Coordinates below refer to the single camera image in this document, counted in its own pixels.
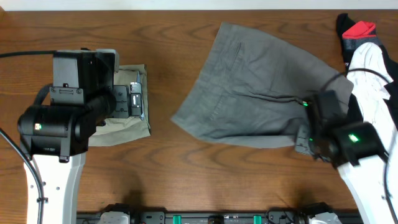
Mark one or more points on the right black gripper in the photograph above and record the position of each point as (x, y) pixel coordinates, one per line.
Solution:
(301, 144)

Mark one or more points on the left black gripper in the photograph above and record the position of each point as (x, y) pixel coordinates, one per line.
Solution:
(123, 101)

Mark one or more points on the grey shorts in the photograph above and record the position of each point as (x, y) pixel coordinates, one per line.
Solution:
(248, 92)

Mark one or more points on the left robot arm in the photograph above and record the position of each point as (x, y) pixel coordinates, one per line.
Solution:
(87, 91)

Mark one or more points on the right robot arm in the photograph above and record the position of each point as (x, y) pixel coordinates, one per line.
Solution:
(353, 147)

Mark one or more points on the folded khaki shorts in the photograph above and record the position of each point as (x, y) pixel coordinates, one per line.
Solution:
(121, 130)

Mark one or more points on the black garment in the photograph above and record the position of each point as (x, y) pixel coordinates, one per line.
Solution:
(343, 23)

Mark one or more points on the red and grey garment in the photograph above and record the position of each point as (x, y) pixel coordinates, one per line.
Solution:
(360, 33)

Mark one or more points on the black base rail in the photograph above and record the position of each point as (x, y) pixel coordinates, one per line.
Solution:
(315, 213)

